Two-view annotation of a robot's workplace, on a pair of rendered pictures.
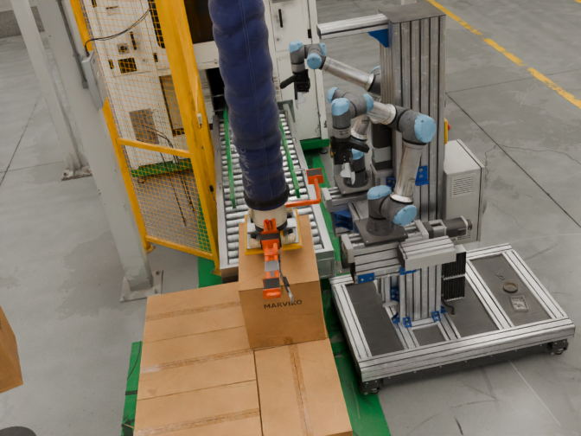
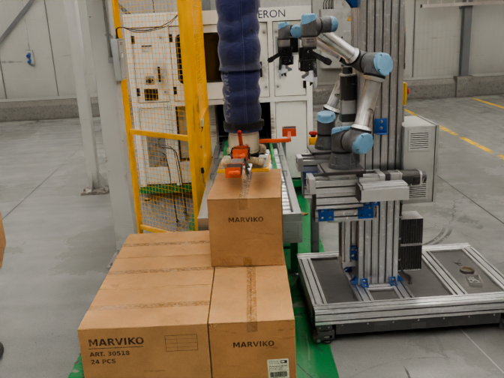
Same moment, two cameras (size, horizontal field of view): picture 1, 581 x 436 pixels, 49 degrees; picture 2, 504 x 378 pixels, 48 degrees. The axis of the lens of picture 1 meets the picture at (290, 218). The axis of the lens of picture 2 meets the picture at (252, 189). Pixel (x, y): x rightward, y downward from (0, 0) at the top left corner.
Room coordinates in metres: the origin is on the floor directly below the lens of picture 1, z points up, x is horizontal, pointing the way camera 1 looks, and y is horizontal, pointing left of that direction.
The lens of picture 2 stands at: (-0.47, -0.10, 1.86)
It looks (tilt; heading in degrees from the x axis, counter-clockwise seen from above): 17 degrees down; 3
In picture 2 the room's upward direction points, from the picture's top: 3 degrees counter-clockwise
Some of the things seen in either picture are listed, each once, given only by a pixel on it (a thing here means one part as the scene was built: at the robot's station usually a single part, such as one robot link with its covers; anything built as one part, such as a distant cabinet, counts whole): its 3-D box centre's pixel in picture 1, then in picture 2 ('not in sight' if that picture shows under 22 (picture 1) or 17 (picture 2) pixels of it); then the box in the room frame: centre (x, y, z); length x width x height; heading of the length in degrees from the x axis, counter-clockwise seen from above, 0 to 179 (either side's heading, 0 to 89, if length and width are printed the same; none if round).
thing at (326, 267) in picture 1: (279, 275); (250, 233); (3.09, 0.12, 0.48); 0.70 x 0.03 x 0.15; 93
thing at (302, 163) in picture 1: (303, 173); (286, 180); (4.27, -0.15, 0.50); 2.31 x 0.05 x 0.19; 3
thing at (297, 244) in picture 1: (290, 226); (261, 160); (2.72, 0.01, 1.07); 0.34 x 0.10 x 0.05; 179
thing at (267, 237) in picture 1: (271, 240); (241, 153); (2.47, 0.11, 1.18); 0.10 x 0.08 x 0.06; 89
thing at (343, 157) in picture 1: (341, 148); (307, 58); (2.38, -0.25, 1.66); 0.09 x 0.08 x 0.12; 95
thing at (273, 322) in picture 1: (280, 278); (248, 214); (2.71, 0.10, 0.74); 0.60 x 0.40 x 0.40; 179
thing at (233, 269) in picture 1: (277, 261); (249, 219); (3.09, 0.12, 0.58); 0.70 x 0.03 x 0.06; 93
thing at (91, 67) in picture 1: (95, 79); (119, 59); (3.79, 1.06, 1.62); 0.20 x 0.05 x 0.30; 3
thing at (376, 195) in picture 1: (380, 200); (342, 137); (2.64, -0.45, 1.20); 0.13 x 0.12 x 0.14; 31
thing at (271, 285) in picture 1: (271, 287); (233, 170); (2.12, 0.12, 1.18); 0.08 x 0.07 x 0.05; 179
